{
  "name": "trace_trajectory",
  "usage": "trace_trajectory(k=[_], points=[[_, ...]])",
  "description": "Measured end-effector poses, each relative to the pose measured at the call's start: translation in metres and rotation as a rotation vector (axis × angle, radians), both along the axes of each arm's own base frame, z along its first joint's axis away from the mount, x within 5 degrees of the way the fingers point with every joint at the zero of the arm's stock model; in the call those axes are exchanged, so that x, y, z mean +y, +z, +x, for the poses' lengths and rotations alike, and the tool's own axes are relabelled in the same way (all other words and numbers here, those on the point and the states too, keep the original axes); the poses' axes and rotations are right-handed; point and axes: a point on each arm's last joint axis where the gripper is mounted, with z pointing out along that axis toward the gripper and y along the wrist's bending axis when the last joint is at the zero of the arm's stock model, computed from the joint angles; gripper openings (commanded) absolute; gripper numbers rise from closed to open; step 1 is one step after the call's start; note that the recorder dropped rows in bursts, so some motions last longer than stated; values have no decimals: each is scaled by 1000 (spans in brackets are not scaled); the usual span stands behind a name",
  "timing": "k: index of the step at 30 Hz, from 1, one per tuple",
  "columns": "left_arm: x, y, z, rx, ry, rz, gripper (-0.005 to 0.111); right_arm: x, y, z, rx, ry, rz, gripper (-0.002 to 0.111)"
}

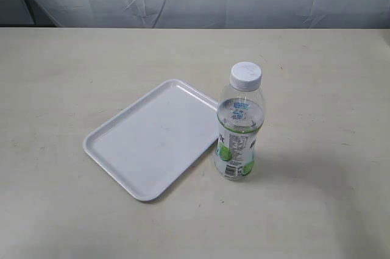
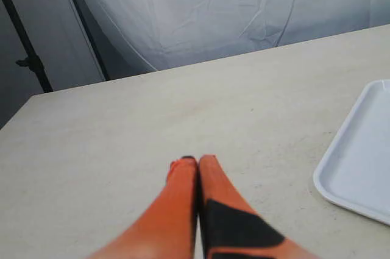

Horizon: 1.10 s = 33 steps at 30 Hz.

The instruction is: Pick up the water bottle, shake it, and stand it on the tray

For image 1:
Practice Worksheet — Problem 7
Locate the clear plastic bottle white cap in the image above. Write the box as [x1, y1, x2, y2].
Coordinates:
[214, 62, 265, 180]

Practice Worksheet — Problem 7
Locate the white rectangular plastic tray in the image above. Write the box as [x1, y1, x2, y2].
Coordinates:
[83, 79, 218, 202]

